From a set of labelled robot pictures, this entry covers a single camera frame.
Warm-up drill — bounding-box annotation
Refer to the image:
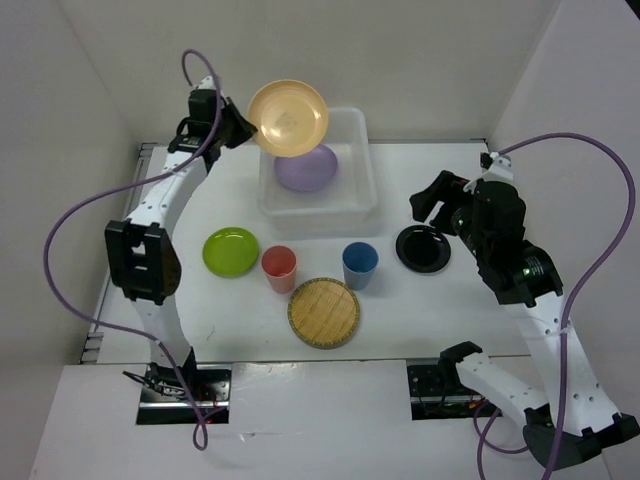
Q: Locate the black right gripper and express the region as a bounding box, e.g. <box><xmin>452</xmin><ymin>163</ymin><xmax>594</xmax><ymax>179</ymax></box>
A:
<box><xmin>409</xmin><ymin>168</ymin><xmax>490</xmax><ymax>258</ymax></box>

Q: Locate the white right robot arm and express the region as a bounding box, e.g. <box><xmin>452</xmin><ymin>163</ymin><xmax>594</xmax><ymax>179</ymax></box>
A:
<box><xmin>410</xmin><ymin>171</ymin><xmax>639</xmax><ymax>471</ymax></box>

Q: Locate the blue plastic cup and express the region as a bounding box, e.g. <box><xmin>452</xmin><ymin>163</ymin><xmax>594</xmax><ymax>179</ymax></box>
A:
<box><xmin>342</xmin><ymin>242</ymin><xmax>379</xmax><ymax>290</ymax></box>

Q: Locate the translucent white plastic bin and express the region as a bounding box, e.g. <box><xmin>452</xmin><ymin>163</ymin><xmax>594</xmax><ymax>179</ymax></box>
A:
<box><xmin>258</xmin><ymin>107</ymin><xmax>378</xmax><ymax>235</ymax></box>

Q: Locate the round bamboo woven tray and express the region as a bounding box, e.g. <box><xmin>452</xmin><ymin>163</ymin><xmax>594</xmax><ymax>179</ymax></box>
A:
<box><xmin>287</xmin><ymin>277</ymin><xmax>361</xmax><ymax>350</ymax></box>

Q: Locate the red plastic cup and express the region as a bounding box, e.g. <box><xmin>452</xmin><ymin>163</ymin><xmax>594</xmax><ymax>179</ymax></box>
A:
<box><xmin>261</xmin><ymin>245</ymin><xmax>297</xmax><ymax>294</ymax></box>

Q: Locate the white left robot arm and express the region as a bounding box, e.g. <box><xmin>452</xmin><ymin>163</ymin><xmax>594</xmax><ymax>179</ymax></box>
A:
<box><xmin>105</xmin><ymin>86</ymin><xmax>256</xmax><ymax>400</ymax></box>

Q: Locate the purple plastic plate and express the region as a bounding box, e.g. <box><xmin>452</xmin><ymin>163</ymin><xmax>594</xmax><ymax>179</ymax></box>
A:
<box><xmin>274</xmin><ymin>145</ymin><xmax>338</xmax><ymax>192</ymax></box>

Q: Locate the black glossy plate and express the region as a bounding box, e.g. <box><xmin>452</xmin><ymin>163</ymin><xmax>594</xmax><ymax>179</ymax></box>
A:
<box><xmin>395</xmin><ymin>225</ymin><xmax>451</xmax><ymax>274</ymax></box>

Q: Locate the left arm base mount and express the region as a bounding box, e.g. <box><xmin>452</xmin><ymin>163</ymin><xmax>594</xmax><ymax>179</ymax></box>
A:
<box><xmin>122</xmin><ymin>365</ymin><xmax>231</xmax><ymax>426</ymax></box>

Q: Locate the orange plastic plate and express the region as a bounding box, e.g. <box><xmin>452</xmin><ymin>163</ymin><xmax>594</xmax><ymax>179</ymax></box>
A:
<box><xmin>248</xmin><ymin>79</ymin><xmax>329</xmax><ymax>158</ymax></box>

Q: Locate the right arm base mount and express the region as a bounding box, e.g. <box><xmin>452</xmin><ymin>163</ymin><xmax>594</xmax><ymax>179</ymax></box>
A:
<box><xmin>406</xmin><ymin>359</ymin><xmax>485</xmax><ymax>421</ymax></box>

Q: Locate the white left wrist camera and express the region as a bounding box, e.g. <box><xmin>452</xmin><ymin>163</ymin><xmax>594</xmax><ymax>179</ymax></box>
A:
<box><xmin>197</xmin><ymin>75</ymin><xmax>220</xmax><ymax>93</ymax></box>

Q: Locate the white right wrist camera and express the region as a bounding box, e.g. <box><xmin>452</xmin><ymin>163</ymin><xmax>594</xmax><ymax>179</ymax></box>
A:
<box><xmin>480</xmin><ymin>152</ymin><xmax>514</xmax><ymax>183</ymax></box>

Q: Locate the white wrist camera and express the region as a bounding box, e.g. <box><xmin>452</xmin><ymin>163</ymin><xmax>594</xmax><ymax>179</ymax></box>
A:
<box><xmin>480</xmin><ymin>152</ymin><xmax>514</xmax><ymax>183</ymax></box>
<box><xmin>197</xmin><ymin>75</ymin><xmax>220</xmax><ymax>93</ymax></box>

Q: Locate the green plastic plate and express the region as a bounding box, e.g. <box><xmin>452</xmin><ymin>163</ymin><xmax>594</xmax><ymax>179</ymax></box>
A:
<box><xmin>202</xmin><ymin>227</ymin><xmax>260</xmax><ymax>277</ymax></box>

